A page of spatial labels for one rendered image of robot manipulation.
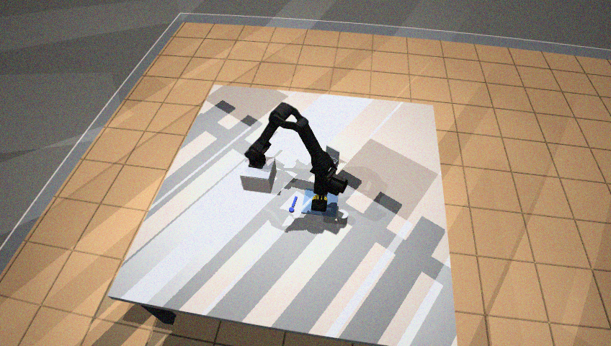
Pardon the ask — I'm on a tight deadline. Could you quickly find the grey dish rack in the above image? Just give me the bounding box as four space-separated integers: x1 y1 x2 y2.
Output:
326 145 339 165

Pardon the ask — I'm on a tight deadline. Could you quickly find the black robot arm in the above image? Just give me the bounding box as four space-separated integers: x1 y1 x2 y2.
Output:
244 102 348 195

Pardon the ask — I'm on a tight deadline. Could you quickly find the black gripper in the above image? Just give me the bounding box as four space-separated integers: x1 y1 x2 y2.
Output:
311 182 328 212

